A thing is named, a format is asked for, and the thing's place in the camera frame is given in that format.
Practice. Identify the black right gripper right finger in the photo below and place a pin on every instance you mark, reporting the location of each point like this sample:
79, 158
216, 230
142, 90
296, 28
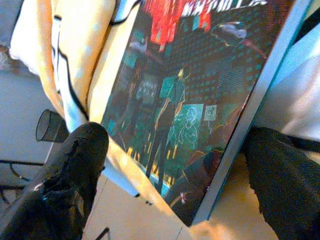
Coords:
287, 187

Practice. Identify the dark illustrated cover book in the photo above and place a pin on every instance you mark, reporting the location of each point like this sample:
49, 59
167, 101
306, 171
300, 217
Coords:
195, 87

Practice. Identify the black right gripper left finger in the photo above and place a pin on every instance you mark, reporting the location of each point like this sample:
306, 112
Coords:
72, 162

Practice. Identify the black mesh waste bin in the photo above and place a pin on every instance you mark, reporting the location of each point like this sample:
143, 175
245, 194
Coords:
50, 127

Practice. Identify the yellow duck print blanket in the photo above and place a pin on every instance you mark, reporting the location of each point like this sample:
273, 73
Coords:
82, 50

